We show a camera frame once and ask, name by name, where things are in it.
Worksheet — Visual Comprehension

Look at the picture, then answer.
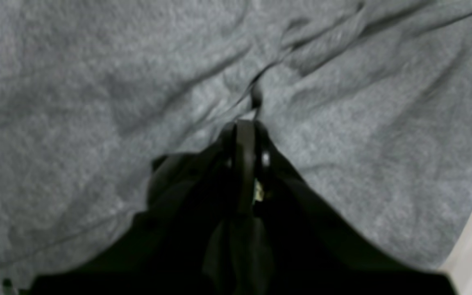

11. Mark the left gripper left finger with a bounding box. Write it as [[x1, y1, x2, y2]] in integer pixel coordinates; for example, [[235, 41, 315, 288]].
[[29, 125, 236, 295]]

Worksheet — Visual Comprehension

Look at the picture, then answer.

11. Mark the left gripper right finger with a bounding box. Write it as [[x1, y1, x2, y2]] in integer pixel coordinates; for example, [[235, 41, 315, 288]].
[[254, 121, 456, 295]]

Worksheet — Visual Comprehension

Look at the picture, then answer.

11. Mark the grey t-shirt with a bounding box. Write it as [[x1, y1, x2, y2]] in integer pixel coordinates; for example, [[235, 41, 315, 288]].
[[0, 0, 472, 295]]

